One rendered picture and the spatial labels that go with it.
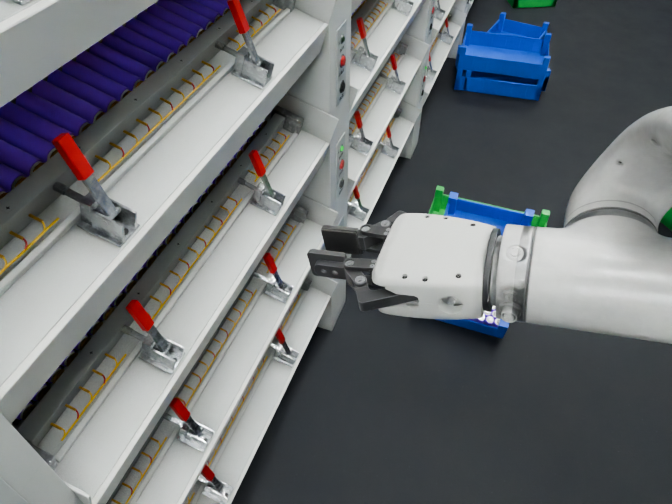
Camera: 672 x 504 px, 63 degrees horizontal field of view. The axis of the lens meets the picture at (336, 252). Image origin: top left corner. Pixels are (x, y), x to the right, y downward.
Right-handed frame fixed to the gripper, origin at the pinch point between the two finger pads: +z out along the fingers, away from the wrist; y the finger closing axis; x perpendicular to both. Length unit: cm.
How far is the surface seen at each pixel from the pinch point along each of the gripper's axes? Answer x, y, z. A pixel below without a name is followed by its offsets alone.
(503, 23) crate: -58, 204, 12
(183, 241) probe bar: -3.1, 1.9, 21.4
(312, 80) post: 1.7, 33.6, 16.1
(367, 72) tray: -8, 57, 17
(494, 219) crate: -55, 73, -5
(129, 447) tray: -9.1, -20.8, 15.8
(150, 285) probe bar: -3.3, -5.4, 21.3
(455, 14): -42, 173, 25
